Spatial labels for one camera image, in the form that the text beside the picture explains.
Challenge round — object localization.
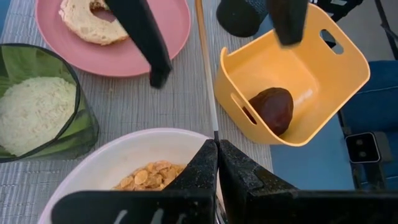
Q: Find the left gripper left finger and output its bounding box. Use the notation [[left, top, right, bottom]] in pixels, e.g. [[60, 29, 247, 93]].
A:
[[164, 139, 219, 192]]

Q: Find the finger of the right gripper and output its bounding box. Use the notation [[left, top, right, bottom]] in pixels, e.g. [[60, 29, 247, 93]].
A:
[[266, 0, 309, 48], [104, 0, 173, 90]]

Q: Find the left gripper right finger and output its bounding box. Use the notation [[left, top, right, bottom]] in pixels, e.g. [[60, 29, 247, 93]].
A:
[[219, 139, 297, 224]]

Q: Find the pink plate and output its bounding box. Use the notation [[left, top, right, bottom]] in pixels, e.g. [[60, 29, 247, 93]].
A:
[[34, 0, 192, 78]]

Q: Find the bagel half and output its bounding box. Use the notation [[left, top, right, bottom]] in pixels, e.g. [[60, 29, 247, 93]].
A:
[[58, 0, 130, 46]]

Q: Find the wooden chopstick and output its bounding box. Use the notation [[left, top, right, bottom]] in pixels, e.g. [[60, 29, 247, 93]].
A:
[[195, 0, 220, 142]]

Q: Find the dark brown avocado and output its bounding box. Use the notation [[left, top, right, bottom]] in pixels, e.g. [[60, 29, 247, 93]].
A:
[[248, 86, 295, 137]]

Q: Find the pale pink bowl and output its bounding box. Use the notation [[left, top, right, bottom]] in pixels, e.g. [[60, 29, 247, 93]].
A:
[[37, 127, 225, 224]]

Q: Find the corn flakes pile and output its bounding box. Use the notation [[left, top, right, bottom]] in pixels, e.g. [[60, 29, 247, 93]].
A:
[[112, 159, 188, 192]]

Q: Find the grey woven placemat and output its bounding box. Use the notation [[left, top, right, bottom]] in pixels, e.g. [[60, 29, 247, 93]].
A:
[[0, 0, 274, 224]]

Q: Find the green cup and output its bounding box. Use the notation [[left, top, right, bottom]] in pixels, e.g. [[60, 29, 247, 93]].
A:
[[0, 43, 101, 164]]

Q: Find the small black camera module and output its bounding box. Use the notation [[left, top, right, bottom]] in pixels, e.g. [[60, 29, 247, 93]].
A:
[[345, 131, 394, 165]]

